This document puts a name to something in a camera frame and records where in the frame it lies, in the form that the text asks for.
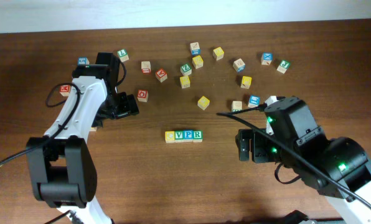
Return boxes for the red A wooden block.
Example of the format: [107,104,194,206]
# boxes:
[155,68,167,83]

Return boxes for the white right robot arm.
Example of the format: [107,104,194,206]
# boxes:
[235,96,371,223]

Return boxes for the green R side block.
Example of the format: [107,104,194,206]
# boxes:
[232,101,242,112]

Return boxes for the yellow crab wooden block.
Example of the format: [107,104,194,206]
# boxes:
[180,76,190,88]

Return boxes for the red side plain block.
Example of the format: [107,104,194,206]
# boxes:
[141,61,151,73]

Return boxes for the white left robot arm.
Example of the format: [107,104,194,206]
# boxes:
[26,52,139,223]

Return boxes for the yellow pencil wooden block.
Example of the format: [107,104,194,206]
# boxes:
[240,76,252,89]

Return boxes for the yellow umbrella wooden block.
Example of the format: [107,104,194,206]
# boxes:
[197,96,210,110]

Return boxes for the green L wooden block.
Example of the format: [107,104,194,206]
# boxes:
[117,49,129,62]

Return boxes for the yellow top wooden block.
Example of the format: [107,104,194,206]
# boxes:
[213,47,224,60]

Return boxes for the green V wooden block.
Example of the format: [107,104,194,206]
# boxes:
[174,131,184,142]

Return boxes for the blue side wooden block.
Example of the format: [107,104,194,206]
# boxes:
[190,42,200,55]

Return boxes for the red O wooden block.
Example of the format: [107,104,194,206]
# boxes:
[137,90,149,103]

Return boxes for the blue top wooden block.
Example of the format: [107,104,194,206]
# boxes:
[77,57,90,65]

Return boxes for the yellow C wooden block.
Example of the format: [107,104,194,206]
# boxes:
[165,131,176,143]

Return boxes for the green J wooden block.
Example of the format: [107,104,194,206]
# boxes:
[276,60,291,74]

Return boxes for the blue X wooden block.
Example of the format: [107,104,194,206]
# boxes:
[261,52,273,65]

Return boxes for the blue D wooden block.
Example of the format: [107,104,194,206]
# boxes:
[233,58,245,72]

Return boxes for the blue P wooden block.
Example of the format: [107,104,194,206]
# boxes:
[183,130,194,142]

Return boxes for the green R wooden block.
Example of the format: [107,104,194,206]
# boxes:
[193,130,204,142]

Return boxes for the blue L wooden block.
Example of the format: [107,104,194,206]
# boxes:
[248,95,260,108]

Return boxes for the red M wooden block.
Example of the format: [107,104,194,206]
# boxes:
[59,85,71,97]

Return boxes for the green Z wooden block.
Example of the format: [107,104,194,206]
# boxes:
[181,63,192,76]

